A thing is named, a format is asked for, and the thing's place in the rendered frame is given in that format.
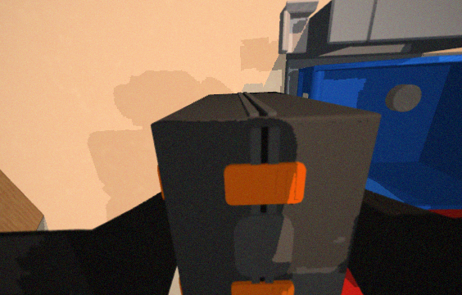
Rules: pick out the red open bin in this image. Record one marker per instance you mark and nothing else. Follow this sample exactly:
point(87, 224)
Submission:
point(350, 286)

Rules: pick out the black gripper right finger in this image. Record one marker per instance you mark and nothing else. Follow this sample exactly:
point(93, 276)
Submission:
point(400, 249)

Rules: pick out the grey metal disc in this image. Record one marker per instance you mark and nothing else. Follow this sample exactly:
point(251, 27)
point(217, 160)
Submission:
point(403, 97)

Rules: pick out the grey metal rack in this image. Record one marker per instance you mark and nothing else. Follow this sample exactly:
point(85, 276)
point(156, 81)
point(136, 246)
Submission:
point(351, 25)

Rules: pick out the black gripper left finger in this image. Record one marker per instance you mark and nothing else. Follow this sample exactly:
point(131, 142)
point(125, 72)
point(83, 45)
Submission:
point(135, 257)

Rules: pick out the blue bin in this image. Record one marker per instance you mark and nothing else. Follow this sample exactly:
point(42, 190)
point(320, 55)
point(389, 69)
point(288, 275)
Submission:
point(417, 156)

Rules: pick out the dark grey case with orange latches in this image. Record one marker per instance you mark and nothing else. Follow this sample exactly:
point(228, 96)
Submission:
point(263, 191)

